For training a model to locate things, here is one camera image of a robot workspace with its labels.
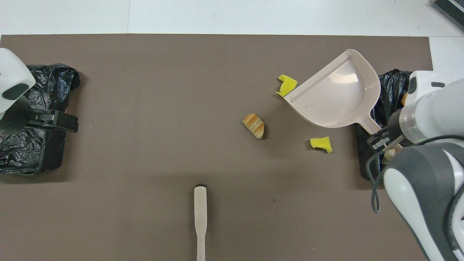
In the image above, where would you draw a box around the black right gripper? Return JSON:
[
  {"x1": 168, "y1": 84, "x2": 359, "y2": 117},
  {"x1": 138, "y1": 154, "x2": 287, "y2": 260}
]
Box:
[{"x1": 367, "y1": 121, "x2": 401, "y2": 151}]

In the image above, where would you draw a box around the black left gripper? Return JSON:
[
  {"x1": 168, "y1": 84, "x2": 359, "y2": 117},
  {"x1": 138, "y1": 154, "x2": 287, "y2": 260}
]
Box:
[{"x1": 0, "y1": 109, "x2": 79, "y2": 134}]

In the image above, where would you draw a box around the pale toy dumpling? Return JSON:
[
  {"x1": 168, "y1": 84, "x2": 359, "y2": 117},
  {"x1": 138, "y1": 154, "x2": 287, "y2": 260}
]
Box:
[{"x1": 384, "y1": 144, "x2": 403, "y2": 163}]

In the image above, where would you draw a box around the beige plastic dustpan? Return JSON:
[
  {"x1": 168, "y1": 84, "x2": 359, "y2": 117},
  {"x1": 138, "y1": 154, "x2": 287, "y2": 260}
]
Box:
[{"x1": 283, "y1": 49, "x2": 382, "y2": 135}]

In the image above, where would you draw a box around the beige hand brush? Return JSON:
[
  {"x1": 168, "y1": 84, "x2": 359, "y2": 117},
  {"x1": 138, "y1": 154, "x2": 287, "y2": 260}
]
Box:
[{"x1": 194, "y1": 186, "x2": 207, "y2": 261}]

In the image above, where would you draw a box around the black bag lined bin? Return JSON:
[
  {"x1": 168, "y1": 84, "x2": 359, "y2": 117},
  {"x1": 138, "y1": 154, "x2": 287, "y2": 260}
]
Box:
[
  {"x1": 355, "y1": 69, "x2": 414, "y2": 182},
  {"x1": 0, "y1": 64, "x2": 80, "y2": 175}
]

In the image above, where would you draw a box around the small yellow sponge piece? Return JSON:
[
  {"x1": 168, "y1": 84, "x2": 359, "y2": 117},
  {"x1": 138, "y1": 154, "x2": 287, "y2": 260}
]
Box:
[{"x1": 310, "y1": 136, "x2": 332, "y2": 153}]

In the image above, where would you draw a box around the brown table mat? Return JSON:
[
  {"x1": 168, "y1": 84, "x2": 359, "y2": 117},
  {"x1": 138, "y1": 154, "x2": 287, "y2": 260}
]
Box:
[{"x1": 0, "y1": 34, "x2": 434, "y2": 261}]

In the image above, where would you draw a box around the notched yellow sponge piece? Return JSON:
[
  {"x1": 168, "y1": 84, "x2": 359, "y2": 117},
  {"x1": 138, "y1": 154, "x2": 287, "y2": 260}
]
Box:
[{"x1": 276, "y1": 74, "x2": 298, "y2": 98}]

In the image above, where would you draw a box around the striped toy croissant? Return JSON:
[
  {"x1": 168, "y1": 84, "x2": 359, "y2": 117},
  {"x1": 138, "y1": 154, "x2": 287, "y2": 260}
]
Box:
[{"x1": 242, "y1": 113, "x2": 265, "y2": 139}]

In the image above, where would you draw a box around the dark grey ribbed device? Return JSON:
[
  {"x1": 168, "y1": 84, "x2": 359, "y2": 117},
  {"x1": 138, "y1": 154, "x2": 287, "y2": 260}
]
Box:
[{"x1": 431, "y1": 0, "x2": 464, "y2": 31}]

